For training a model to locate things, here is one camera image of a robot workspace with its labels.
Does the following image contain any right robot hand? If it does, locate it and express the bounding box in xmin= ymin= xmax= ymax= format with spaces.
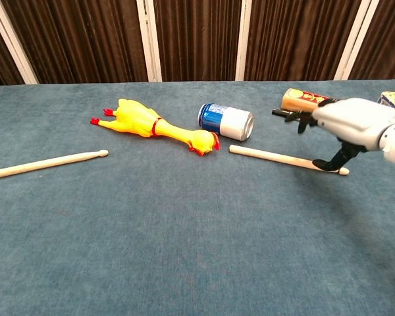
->
xmin=284 ymin=97 xmax=395 ymax=172

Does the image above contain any wooden drumstick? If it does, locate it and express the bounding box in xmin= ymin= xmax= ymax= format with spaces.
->
xmin=0 ymin=149 xmax=109 ymax=182
xmin=228 ymin=144 xmax=350 ymax=176

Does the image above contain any brown drink bottle white cap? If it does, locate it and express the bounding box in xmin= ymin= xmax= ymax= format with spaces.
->
xmin=280 ymin=88 xmax=336 ymax=111

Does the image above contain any white marker pen black cap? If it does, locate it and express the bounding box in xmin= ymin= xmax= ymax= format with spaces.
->
xmin=271 ymin=108 xmax=299 ymax=119

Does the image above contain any blue and white soda can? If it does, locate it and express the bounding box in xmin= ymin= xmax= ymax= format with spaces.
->
xmin=197 ymin=103 xmax=255 ymax=142

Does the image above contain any blue carpet table mat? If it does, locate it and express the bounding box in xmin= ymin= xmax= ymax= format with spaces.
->
xmin=0 ymin=78 xmax=395 ymax=316

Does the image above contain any yellow rubber chicken toy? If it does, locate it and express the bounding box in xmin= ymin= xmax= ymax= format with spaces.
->
xmin=90 ymin=97 xmax=221 ymax=157

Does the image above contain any white frame post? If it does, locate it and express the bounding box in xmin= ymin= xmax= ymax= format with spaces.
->
xmin=0 ymin=0 xmax=39 ymax=85
xmin=235 ymin=0 xmax=253 ymax=82
xmin=334 ymin=0 xmax=373 ymax=81
xmin=136 ymin=0 xmax=163 ymax=82

